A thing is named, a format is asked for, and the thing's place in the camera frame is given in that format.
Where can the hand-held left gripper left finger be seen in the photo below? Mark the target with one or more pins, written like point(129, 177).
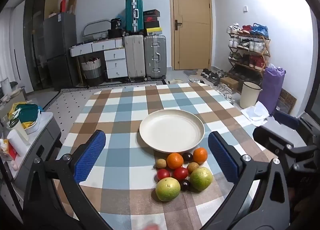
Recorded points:
point(90, 154)

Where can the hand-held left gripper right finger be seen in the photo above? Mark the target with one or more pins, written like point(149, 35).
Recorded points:
point(222, 156)

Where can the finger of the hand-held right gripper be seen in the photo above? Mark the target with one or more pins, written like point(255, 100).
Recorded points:
point(272, 140)
point(287, 119)

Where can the orange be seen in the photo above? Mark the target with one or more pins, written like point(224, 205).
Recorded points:
point(175, 160)
point(200, 155)

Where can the green citrus fruit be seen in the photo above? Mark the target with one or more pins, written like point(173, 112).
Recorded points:
point(201, 179)

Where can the tan round fruit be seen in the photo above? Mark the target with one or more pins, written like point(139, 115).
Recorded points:
point(160, 163)
point(193, 167)

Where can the dark purple plum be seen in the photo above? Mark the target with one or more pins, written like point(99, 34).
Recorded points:
point(185, 185)
point(187, 157)

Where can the red tomato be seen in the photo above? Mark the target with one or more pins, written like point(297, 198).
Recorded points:
point(180, 173)
point(163, 174)

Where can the cream round plate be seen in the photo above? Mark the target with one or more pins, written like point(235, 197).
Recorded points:
point(171, 130)

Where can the yellow-green citrus fruit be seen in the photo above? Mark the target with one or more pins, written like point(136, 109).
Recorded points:
point(168, 189)

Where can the brown doormat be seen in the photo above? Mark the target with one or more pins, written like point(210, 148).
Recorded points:
point(287, 100)

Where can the white crumpled paper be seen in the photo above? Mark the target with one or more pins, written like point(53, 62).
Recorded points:
point(255, 114)

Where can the purple bag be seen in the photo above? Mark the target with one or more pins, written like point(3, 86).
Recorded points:
point(271, 87)

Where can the white trash bin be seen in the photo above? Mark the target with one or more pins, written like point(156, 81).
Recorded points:
point(250, 95)

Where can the checked tablecloth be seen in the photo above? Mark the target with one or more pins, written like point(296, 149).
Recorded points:
point(120, 110)

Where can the grey side cabinet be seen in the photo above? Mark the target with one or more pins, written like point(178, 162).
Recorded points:
point(37, 145)

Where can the small cardboard box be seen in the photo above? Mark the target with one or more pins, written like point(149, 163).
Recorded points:
point(228, 84)

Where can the wooden shoe rack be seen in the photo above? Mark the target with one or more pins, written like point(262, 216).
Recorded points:
point(265, 52)

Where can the white paper roll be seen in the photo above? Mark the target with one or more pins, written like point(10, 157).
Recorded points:
point(17, 142)

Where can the white basin with green items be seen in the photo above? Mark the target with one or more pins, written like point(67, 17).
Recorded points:
point(26, 116)

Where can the striped laundry basket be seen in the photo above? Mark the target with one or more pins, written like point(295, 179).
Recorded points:
point(92, 74)

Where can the pile of dark shoes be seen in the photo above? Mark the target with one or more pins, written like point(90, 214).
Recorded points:
point(212, 74)

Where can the white drawer cabinet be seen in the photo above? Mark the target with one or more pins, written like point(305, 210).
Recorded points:
point(115, 64)

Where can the group of sneakers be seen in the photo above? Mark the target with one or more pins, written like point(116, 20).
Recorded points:
point(257, 30)

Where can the beige suitcase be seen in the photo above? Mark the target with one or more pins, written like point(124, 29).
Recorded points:
point(135, 57)

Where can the grey refrigerator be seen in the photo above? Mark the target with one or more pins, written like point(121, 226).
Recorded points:
point(60, 50)

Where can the white jug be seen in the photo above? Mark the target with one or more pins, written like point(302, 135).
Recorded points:
point(5, 86)

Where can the white desk with drawers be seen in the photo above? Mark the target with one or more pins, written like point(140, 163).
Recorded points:
point(100, 45)

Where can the wooden door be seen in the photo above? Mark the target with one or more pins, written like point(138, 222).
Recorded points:
point(192, 45)

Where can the silver suitcase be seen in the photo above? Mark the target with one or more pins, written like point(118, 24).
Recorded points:
point(155, 56)

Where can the dark glass cabinet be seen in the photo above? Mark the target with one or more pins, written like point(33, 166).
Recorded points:
point(35, 40)

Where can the black bag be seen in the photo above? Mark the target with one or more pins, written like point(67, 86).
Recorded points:
point(116, 24)

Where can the yellow and black box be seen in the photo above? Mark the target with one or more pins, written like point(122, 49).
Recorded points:
point(154, 31)

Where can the teal suitcase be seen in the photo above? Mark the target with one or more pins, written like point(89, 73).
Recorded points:
point(132, 15)

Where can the red shoe box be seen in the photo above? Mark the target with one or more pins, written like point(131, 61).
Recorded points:
point(151, 19)

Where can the brown paper bag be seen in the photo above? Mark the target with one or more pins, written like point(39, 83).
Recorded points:
point(72, 5)

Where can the red paper bag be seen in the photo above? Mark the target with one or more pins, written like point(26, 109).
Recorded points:
point(63, 6)

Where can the black shoe box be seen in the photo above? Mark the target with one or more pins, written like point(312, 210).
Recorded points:
point(151, 13)

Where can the large cardboard box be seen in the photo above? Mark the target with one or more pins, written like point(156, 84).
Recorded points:
point(51, 1)

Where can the grey tube frame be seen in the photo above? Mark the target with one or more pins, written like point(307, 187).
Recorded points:
point(96, 24)

